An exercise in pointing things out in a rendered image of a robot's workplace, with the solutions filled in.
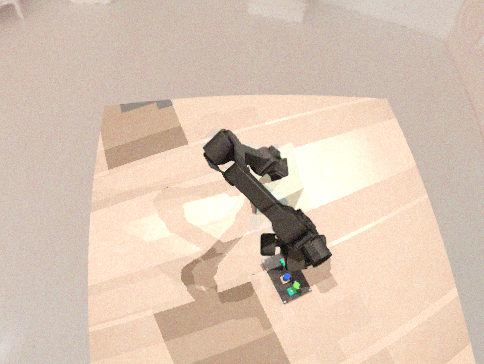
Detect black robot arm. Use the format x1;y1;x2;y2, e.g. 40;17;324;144
203;129;332;271

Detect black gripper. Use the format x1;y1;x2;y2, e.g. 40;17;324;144
260;233;327;256

